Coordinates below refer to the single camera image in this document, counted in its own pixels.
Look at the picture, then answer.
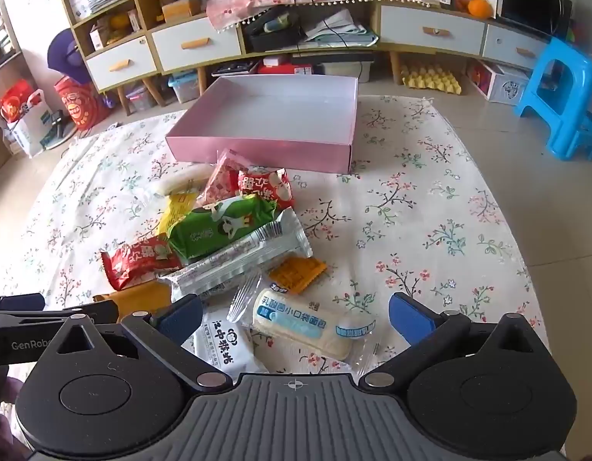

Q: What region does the gold brown bar packet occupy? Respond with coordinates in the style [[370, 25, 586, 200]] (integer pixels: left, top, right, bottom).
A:
[[93, 281, 171, 322]]

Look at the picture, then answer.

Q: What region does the white red small packet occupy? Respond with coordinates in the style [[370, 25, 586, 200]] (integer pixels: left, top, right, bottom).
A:
[[182, 306, 268, 381]]

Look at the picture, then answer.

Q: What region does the green chips packet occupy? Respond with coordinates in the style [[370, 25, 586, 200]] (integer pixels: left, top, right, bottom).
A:
[[168, 194, 277, 260]]

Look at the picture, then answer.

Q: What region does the blue white bread packet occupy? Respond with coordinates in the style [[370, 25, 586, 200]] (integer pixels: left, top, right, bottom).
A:
[[227, 272, 377, 373]]

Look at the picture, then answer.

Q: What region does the yellow snack packet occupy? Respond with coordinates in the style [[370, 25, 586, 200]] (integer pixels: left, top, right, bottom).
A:
[[154, 192, 198, 235]]

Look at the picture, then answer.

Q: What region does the orange white small packet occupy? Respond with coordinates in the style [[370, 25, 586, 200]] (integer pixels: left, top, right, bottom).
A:
[[269, 256, 327, 295]]

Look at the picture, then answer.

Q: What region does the silver cracker packet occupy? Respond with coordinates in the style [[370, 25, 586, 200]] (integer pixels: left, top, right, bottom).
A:
[[159, 208, 313, 302]]

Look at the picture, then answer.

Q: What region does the clear white bread packet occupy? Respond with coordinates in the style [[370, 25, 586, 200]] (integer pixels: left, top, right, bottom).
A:
[[154, 163, 214, 196]]

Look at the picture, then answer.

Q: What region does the pink rice cracker packet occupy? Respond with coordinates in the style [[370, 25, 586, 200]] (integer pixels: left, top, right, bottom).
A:
[[196, 149, 251, 207]]

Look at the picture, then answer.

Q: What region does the floral table cloth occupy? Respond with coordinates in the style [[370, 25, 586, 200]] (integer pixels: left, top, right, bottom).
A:
[[11, 96, 546, 366]]

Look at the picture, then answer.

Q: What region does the red lantern bag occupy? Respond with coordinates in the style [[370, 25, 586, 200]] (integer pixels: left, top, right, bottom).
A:
[[53, 76, 110, 130]]

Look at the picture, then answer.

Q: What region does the pink cardboard box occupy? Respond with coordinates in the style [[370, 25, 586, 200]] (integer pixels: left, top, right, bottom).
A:
[[166, 74, 359, 174]]

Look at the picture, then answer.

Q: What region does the clear storage bin blue lid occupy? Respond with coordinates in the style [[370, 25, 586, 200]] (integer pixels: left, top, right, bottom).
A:
[[168, 71, 199, 103]]

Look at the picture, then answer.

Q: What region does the yellow egg tray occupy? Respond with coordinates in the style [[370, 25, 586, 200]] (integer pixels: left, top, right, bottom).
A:
[[399, 66, 463, 95]]

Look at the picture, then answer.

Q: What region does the blue plastic stool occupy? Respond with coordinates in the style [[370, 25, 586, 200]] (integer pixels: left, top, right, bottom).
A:
[[514, 38, 592, 160]]

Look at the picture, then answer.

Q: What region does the purple hat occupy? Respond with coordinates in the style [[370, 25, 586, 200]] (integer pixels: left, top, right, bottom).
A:
[[47, 29, 92, 85]]

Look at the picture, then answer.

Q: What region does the white patterned storage box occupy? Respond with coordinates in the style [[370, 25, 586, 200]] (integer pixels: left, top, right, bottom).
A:
[[466, 58, 529, 106]]

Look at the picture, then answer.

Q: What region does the clear bin under cabinet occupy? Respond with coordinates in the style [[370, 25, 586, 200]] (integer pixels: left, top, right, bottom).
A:
[[313, 61, 373, 83]]

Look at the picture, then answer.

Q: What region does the wooden tv cabinet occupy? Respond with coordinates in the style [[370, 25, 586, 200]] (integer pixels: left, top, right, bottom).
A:
[[63, 0, 547, 93]]

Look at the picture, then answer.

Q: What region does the red shoe box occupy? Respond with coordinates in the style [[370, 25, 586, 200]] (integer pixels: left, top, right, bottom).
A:
[[256, 63, 313, 75]]

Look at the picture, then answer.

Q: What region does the black open case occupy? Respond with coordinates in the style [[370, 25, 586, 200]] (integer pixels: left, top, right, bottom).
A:
[[243, 5, 305, 52]]

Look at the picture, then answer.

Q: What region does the orange fruit lower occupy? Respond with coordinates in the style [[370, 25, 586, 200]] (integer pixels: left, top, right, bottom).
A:
[[467, 0, 494, 20]]

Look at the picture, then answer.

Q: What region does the black microwave oven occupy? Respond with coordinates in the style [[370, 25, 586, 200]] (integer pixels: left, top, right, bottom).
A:
[[473, 0, 575, 42]]

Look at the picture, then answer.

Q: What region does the black power cable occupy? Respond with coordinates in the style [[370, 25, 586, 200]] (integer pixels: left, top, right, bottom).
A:
[[271, 0, 369, 76]]

